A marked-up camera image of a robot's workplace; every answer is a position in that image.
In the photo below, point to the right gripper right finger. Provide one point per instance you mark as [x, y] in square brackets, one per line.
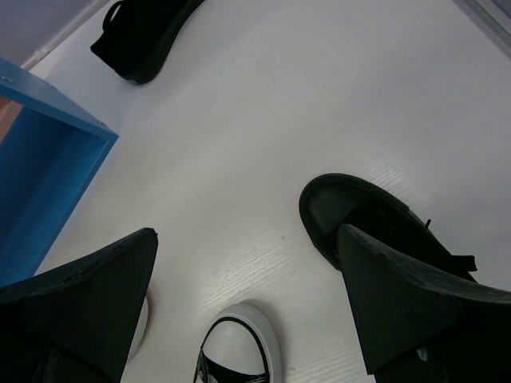
[416, 323]

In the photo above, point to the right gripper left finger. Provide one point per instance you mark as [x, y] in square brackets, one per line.
[76, 322]

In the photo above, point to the black canvas sneaker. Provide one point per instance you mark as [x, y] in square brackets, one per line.
[143, 324]
[240, 346]

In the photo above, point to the black leather shoe right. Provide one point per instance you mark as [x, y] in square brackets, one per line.
[333, 199]

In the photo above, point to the brown lower shelf board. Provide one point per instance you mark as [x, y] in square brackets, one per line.
[9, 111]

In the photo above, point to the black slip-on shoe far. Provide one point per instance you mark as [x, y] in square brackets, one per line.
[138, 35]

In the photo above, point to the blue shoe shelf frame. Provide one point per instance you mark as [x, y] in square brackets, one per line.
[49, 156]

